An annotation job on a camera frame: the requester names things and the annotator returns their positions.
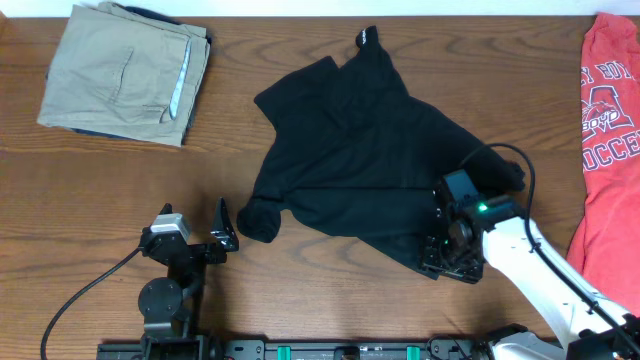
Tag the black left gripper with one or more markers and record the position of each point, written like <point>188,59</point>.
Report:
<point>223,234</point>

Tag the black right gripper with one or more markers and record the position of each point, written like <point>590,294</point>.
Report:
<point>470,273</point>

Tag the black polo shirt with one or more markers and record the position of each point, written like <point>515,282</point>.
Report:
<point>355,155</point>

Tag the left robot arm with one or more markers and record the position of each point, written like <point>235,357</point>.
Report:
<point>170,304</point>

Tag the red printed t-shirt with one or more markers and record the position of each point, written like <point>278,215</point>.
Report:
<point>605,246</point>

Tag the folded khaki pants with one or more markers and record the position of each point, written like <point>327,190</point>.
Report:
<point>115,75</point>

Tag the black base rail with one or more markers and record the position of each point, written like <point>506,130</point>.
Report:
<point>438,347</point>

